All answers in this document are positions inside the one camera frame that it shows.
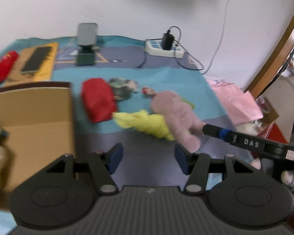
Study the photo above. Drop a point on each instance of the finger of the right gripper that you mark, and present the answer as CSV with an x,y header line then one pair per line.
x,y
240,140

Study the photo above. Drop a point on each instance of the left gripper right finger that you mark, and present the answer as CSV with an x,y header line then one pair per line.
x,y
196,166

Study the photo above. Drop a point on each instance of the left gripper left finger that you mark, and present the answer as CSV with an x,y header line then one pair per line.
x,y
102,166

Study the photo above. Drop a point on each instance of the pink plush toy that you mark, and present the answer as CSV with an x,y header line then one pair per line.
x,y
180,118

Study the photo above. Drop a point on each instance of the yellow towel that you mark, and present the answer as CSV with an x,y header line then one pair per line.
x,y
142,121

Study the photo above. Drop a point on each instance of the green cloth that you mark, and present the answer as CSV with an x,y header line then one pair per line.
x,y
188,102

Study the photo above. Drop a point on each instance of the red cloth bundle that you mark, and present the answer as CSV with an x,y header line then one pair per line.
x,y
98,100

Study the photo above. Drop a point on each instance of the grey camouflage cloth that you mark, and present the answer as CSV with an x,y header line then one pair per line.
x,y
122,88

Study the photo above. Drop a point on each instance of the brown cardboard box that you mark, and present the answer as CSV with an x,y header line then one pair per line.
x,y
38,118

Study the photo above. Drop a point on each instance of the red floral cloth strip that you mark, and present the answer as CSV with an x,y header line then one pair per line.
x,y
148,92

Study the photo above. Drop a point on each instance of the pink folded blanket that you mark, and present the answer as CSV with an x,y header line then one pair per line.
x,y
240,106

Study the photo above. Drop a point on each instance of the blue striped bed sheet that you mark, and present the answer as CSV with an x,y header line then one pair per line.
x,y
147,161

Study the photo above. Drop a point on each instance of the yellow book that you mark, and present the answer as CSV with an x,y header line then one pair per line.
x,y
43,74

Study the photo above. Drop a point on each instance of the dark smartphone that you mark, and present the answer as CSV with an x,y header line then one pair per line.
x,y
33,64

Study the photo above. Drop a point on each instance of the black charger adapter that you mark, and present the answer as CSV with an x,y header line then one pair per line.
x,y
167,41

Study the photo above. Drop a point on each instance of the red long plush pillow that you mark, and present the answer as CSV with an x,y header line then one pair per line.
x,y
6,64

